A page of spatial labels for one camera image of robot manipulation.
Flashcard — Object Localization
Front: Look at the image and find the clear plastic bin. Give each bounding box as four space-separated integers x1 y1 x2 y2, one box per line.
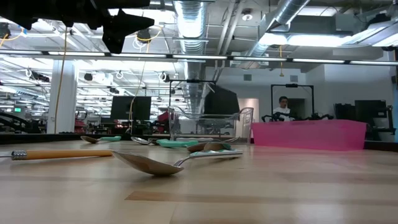
167 106 254 146

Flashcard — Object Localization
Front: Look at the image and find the pink-red plastic bin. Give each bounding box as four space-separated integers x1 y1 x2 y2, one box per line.
251 119 368 152

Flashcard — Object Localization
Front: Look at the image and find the long ceiling light bar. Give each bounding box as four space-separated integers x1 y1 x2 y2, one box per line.
0 50 398 67

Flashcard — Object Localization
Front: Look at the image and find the black rig frame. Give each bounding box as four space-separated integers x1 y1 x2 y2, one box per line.
169 79 218 121
270 83 315 121

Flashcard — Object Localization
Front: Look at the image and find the silver ventilation duct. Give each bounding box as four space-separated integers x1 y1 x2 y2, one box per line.
239 0 312 70
173 0 208 110

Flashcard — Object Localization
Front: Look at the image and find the white ceiling sensor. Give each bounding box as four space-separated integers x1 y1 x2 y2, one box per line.
241 8 254 22

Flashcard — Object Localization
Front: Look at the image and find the black cord reel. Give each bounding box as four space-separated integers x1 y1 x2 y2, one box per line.
0 24 12 40
136 28 152 43

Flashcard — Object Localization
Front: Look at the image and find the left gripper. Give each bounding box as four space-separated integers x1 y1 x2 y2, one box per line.
0 0 155 55

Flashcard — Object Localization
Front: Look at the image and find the red chair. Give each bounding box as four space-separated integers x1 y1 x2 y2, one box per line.
157 111 171 133

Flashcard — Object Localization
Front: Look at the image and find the orange handle spoon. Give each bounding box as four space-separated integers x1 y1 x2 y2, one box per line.
0 149 113 161

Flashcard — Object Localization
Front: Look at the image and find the person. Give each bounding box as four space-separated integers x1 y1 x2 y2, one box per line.
273 96 295 121

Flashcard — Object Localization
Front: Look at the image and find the black monitor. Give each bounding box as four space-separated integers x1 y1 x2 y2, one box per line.
110 95 152 121
354 100 388 121

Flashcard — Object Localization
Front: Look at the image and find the yellow power cable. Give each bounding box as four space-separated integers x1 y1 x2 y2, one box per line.
53 26 71 134
127 28 163 135

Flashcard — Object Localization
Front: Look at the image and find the white pillar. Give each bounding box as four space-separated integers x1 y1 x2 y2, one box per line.
46 60 79 134

